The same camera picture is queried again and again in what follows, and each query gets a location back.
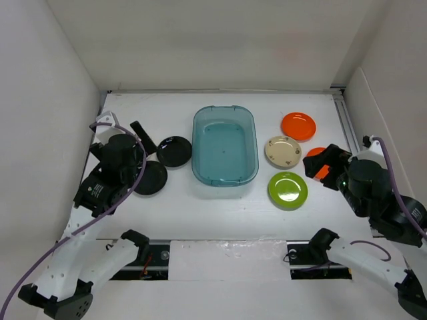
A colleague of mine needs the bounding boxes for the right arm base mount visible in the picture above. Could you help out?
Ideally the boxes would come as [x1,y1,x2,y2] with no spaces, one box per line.
[283,241,352,280]

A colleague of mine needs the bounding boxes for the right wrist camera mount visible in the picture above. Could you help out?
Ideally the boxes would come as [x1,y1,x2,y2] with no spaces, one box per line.
[353,135,386,169]

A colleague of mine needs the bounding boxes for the teal transparent plastic bin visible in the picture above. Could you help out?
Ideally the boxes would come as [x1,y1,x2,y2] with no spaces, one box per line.
[191,105,259,187]

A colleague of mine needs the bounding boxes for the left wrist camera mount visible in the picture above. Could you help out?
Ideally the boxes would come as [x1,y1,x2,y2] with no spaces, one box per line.
[95,111,121,145]

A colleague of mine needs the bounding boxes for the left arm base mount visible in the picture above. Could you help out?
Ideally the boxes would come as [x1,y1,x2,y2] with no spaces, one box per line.
[111,240,171,281]

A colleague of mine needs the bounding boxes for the orange plate far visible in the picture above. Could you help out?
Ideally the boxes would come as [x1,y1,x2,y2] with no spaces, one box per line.
[281,112,317,141]

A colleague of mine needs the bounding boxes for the orange plate near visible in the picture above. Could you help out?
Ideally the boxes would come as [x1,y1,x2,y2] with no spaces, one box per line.
[306,147,326,157]

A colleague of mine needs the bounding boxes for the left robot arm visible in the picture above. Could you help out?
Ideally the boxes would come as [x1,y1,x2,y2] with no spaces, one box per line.
[14,122,149,319]

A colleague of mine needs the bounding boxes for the black plate near bin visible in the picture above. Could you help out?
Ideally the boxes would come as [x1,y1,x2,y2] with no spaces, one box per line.
[156,136,192,168]

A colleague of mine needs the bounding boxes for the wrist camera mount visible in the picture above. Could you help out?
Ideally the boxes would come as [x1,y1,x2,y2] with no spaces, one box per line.
[95,111,121,145]
[353,135,386,169]

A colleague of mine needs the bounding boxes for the beige plate with small motifs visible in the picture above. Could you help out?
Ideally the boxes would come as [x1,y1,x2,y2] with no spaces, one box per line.
[264,136,302,169]

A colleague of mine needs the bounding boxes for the black plate front left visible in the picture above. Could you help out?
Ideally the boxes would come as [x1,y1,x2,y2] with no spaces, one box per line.
[134,161,167,195]

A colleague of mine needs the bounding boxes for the orange plate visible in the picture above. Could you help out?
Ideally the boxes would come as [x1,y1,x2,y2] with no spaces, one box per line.
[281,112,317,141]
[306,147,326,157]

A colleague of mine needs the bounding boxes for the green plate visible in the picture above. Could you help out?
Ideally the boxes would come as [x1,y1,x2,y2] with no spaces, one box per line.
[268,171,308,210]

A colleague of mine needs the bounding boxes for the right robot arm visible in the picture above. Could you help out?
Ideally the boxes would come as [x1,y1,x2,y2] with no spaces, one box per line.
[303,138,426,319]

